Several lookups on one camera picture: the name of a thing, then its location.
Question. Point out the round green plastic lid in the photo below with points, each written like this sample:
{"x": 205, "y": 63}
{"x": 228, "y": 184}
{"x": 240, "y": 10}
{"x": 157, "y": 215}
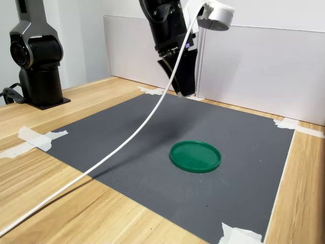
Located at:
{"x": 195, "y": 156}

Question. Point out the white tape piece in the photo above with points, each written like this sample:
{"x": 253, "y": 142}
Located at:
{"x": 238, "y": 235}
{"x": 287, "y": 124}
{"x": 196, "y": 97}
{"x": 38, "y": 139}
{"x": 152, "y": 90}

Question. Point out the pale grey partition panel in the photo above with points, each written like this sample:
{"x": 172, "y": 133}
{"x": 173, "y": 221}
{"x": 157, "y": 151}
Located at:
{"x": 132, "y": 50}
{"x": 266, "y": 71}

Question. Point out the dark grey mat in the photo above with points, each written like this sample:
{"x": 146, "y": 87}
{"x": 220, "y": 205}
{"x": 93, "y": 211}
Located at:
{"x": 152, "y": 165}

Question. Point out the white camera box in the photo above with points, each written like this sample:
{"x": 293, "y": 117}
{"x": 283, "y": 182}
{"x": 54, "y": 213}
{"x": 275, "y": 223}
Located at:
{"x": 215, "y": 16}

